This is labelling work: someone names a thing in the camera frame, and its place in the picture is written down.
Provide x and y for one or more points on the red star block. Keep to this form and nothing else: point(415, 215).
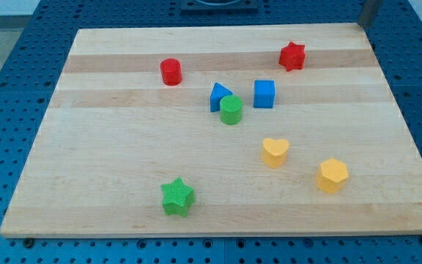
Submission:
point(292, 56)

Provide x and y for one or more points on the blue cube block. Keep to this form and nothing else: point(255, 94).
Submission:
point(264, 94)

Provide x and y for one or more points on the green star block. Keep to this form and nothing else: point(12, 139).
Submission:
point(177, 198)

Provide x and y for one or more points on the green cylinder block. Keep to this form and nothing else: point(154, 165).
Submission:
point(231, 109)

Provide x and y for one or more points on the blue triangle block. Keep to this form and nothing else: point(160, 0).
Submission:
point(218, 92)

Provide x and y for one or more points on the yellow heart block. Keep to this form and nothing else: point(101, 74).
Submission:
point(274, 152)

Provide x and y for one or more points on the red cylinder block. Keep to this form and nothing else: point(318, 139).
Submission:
point(171, 71)

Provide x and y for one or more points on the wooden board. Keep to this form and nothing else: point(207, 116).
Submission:
point(113, 133)

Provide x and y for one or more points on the yellow hexagon block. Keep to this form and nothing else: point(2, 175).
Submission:
point(331, 175)

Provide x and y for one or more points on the grey metal stylus rod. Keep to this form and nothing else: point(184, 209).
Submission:
point(368, 13)

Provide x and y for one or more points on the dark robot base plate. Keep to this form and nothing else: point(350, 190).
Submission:
point(218, 5)

